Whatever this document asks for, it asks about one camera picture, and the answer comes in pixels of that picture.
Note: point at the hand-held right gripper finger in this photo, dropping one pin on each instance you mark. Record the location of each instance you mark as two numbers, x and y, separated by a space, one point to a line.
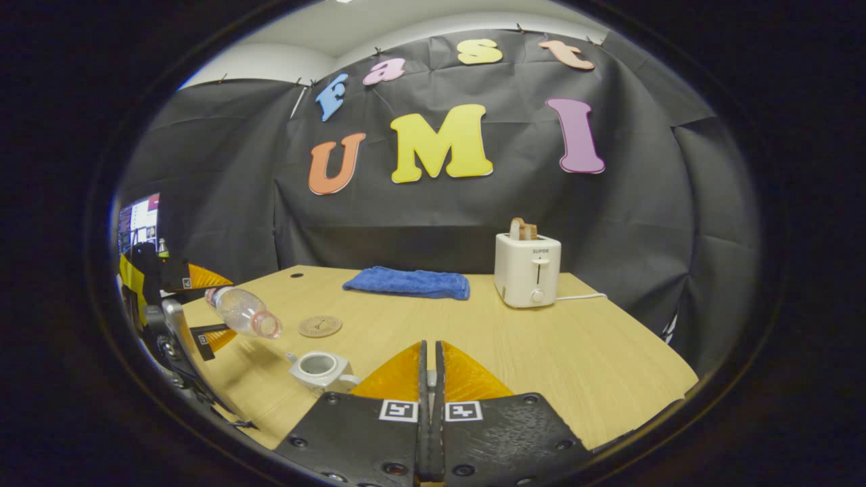
423 433
438 433

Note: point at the black backdrop cloth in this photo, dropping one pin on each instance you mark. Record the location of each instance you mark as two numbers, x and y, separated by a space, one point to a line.
440 216

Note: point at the toasted bread slice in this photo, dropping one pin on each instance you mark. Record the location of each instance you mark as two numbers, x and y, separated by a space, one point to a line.
522 230

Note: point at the round wooden coaster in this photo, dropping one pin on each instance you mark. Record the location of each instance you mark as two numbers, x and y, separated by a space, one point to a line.
320 327

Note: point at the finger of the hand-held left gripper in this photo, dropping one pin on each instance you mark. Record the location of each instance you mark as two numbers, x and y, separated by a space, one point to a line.
203 276
216 338

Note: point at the blue folded towel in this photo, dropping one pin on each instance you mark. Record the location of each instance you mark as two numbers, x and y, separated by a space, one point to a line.
406 283

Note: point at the clear plastic water bottle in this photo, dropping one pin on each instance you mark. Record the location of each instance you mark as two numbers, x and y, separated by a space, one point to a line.
240 310

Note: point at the white ceramic teacup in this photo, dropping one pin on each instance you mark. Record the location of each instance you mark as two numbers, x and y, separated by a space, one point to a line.
308 379

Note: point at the computer monitor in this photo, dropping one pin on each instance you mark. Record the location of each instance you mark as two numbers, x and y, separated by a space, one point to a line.
139 223

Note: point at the white toaster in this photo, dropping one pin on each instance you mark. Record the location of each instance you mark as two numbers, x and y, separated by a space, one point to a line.
526 274

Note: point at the white teacup lid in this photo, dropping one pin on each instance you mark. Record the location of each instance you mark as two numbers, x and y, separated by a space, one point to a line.
431 385

